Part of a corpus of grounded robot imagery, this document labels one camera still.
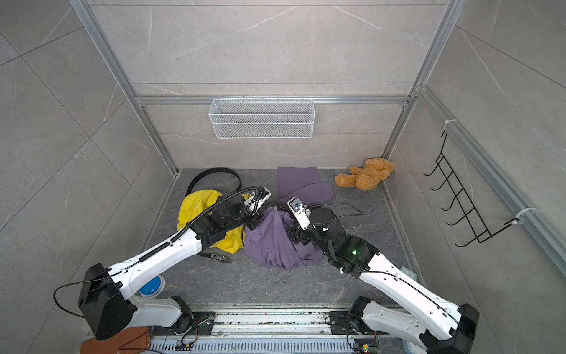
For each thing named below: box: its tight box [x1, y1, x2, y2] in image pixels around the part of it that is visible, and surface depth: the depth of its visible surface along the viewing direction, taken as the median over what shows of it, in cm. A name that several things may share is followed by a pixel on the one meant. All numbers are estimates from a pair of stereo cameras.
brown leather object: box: [79, 325, 151, 354], surface depth 68 cm
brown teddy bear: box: [334, 157, 396, 192], surface depth 110 cm
